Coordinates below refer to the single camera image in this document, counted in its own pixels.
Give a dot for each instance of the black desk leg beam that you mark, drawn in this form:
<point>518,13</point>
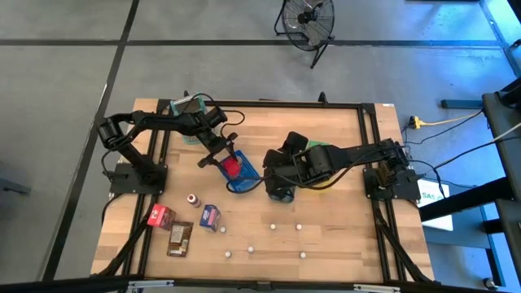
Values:
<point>464,198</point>

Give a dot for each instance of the grey floor object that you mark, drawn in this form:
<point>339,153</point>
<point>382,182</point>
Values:
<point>14,185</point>

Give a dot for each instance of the black caster wheel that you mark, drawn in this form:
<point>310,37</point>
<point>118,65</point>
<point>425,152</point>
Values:
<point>489,283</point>

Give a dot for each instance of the black floor fan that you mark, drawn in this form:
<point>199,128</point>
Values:
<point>303,17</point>

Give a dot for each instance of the small blue dropper bottle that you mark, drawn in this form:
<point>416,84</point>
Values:
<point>272,226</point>

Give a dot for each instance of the yellow power plug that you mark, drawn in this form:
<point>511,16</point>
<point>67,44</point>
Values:
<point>415,121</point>

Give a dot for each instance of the teal-rimmed metal box grater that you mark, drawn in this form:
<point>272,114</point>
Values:
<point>179,108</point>

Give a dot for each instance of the small dark dropper bottle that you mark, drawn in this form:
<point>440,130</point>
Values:
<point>223,229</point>
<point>228,254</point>
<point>250,249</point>

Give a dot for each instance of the labelled glass spice jar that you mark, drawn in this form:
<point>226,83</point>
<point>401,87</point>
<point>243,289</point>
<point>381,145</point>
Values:
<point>239,161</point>

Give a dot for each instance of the small brown dropper bottle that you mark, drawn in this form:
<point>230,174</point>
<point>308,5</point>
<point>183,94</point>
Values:
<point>299,226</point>

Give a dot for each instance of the red Froot Loops cereal box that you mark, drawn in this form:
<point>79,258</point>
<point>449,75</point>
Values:
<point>159,215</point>

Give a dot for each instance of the green Apple Jacks cereal box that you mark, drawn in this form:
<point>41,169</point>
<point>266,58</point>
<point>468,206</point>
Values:
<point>318,143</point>

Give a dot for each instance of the black frame knob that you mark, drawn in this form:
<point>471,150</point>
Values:
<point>322,97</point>
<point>186,94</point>

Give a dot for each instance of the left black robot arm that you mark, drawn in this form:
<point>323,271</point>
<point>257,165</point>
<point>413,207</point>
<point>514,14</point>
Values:
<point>163,121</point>

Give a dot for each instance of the brown foil packet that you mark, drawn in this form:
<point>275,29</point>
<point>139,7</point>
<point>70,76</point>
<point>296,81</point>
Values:
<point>179,240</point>

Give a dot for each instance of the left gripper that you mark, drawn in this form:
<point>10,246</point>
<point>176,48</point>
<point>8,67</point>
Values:
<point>219,146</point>

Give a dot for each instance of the blue slotted plastic basket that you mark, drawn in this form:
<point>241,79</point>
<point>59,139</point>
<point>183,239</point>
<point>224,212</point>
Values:
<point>248,175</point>

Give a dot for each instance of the white printed sign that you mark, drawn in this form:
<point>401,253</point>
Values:
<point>437,211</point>

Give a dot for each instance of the blue-grey desk foot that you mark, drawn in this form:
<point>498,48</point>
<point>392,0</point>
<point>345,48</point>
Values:
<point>462,104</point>

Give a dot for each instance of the yellow plastic bin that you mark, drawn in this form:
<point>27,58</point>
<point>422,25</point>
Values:
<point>323,188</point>

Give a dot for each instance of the black rig crossbar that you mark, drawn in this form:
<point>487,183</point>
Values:
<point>61,285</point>

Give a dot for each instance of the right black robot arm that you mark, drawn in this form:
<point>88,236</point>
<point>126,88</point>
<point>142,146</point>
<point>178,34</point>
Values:
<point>346,156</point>

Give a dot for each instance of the paprika tin with red lid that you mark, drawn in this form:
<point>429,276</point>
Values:
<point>232,167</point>

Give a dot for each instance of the blue Frosted Flakes cereal box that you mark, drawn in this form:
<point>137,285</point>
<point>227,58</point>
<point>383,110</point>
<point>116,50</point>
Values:
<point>209,215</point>

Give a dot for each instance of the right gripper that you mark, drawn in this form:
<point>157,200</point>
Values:
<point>283,177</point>

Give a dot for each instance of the dark grey office desk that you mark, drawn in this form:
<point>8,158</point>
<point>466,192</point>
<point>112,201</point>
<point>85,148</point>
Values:
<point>504,154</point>

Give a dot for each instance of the silver aluminium bracket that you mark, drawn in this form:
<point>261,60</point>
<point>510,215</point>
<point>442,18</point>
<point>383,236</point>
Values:
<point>150,283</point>
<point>376,288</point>

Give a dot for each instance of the red squeeze bottle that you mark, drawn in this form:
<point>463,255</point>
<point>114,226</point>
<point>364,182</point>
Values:
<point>192,199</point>

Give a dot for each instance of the black aluminium table frame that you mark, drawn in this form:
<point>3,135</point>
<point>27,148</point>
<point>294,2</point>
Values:
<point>285,104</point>

